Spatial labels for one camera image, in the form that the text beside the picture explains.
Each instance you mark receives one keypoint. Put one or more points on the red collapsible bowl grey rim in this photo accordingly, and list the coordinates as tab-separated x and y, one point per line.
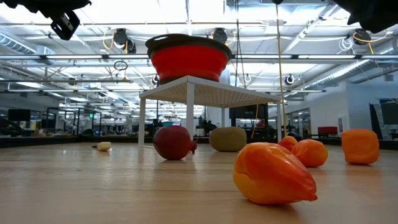
189	62

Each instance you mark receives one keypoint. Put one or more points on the orange toy tangerine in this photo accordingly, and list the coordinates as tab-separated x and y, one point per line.
360	147

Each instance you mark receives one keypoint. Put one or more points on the small orange toy peach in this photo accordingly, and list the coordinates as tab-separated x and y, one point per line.
287	142
273	174
311	153

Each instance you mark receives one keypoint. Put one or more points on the brown toy kiwi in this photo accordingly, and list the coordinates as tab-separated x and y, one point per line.
228	139

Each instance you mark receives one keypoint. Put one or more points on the black computer monitor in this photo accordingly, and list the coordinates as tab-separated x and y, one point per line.
19	115

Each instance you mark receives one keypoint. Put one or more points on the black display panel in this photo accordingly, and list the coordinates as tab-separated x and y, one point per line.
388	119

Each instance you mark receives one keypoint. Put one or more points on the red cabinet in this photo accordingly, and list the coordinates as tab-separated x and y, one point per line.
327	130

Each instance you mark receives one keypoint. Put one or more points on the black equipment cart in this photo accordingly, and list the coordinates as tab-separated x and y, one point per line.
248	113

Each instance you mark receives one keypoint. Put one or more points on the dark red toy pomegranate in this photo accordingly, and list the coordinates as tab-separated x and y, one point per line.
172	143

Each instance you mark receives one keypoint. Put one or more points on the white perforated metal riser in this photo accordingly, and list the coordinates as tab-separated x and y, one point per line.
211	93

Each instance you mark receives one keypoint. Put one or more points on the black robot cell frame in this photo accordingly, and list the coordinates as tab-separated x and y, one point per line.
77	109

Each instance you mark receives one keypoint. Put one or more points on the black aluminium rig frame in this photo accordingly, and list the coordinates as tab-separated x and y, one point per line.
46	141

